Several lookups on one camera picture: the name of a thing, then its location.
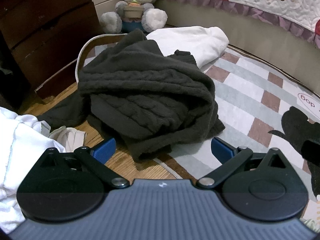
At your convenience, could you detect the crumpled beige cloth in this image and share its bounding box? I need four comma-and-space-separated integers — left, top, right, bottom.
49, 126, 87, 153

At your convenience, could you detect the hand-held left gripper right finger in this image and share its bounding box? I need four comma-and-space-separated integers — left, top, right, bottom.
197, 137, 293, 189

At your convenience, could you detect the white cloth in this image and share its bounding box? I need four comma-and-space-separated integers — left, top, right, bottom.
0, 106, 67, 233

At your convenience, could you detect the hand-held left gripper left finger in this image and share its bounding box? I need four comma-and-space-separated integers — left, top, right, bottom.
37, 137, 130, 189

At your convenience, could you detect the checkered rug with cat print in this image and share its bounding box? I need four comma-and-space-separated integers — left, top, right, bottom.
74, 33, 320, 232

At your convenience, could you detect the beige bed base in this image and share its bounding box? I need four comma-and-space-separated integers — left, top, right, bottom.
154, 0, 320, 92

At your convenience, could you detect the dark cable-knit sweater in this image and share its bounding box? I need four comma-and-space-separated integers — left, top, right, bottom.
37, 29, 225, 165

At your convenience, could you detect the grey plush bunny toy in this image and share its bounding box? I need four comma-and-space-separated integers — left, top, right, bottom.
100, 0, 168, 34

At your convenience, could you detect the white garment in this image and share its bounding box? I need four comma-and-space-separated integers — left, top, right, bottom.
146, 26, 229, 75

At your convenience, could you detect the dark cloth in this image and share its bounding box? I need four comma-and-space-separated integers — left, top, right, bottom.
301, 139, 320, 199

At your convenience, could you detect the dark wooden dresser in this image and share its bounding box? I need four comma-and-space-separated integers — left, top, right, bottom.
0, 0, 101, 112

